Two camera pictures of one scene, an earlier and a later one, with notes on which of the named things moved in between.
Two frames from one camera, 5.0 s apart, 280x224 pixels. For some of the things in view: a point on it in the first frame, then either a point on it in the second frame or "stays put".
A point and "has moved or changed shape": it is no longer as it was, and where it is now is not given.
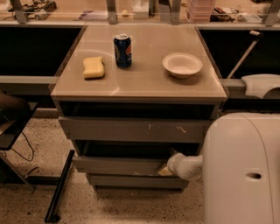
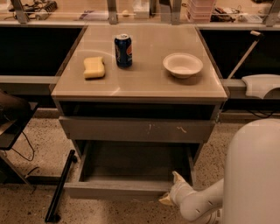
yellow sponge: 94,67 stays put
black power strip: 46,6 stays put
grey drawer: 127,157 has moved or changed shape
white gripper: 177,165 -> 178,191
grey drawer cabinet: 129,97 stays put
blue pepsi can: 122,51 stays put
